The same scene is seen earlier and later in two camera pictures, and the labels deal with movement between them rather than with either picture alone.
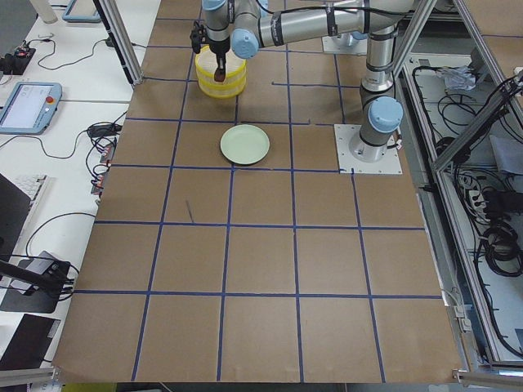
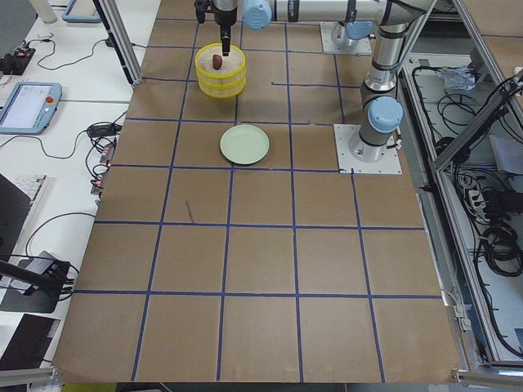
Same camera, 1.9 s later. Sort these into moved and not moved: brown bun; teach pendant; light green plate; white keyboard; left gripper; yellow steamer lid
Moved: brown bun; left gripper
Not moved: light green plate; white keyboard; teach pendant; yellow steamer lid
